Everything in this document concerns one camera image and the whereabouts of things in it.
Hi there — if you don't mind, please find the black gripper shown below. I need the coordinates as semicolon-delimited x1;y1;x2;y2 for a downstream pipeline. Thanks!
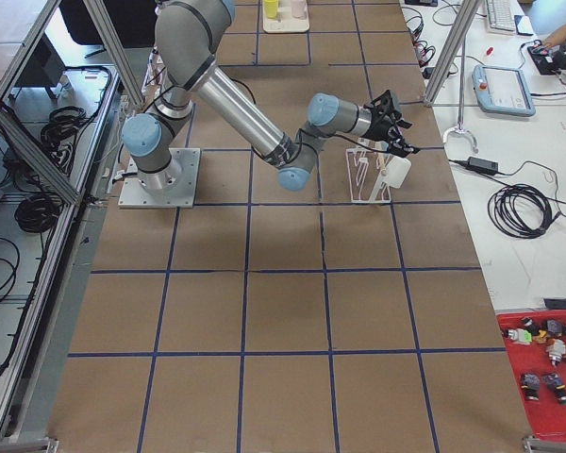
362;90;421;157

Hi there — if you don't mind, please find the cream white plastic cup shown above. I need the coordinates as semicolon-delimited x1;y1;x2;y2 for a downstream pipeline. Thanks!
386;156;411;189

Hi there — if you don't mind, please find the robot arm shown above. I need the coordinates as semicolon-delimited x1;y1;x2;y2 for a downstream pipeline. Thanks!
122;1;419;192

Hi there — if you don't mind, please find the pink plastic cup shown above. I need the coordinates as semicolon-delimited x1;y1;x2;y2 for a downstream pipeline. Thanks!
291;0;308;19

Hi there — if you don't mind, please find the yellow plastic cup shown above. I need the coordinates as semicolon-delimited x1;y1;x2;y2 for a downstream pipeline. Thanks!
262;0;279;20

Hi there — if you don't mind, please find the metal reacher grabber tool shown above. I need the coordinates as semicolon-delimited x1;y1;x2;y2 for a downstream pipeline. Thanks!
442;35;478;154

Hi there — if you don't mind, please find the black power adapter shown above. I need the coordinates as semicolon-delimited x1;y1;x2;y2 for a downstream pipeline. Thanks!
466;156;499;176

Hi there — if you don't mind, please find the blue teach pendant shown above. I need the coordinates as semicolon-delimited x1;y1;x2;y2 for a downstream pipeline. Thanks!
472;64;536;117

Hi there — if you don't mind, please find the white keyboard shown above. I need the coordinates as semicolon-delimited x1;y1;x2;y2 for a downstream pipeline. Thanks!
483;0;516;35

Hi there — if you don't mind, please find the cream plastic tray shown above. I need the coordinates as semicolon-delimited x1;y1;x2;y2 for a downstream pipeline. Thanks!
261;0;310;34

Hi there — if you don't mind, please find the red parts tray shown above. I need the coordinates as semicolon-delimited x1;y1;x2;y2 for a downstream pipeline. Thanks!
497;310;566;442

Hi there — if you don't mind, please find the white wire cup rack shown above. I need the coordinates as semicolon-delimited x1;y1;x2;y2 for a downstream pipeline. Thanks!
345;138;393;205

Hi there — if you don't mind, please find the coiled black cable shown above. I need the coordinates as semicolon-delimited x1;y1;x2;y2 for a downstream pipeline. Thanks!
488;182;556;240

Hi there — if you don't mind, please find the aluminium frame post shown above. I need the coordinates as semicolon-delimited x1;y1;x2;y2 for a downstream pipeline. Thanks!
423;0;480;107

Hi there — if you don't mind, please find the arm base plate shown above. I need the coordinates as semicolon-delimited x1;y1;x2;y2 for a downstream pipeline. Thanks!
119;148;201;209

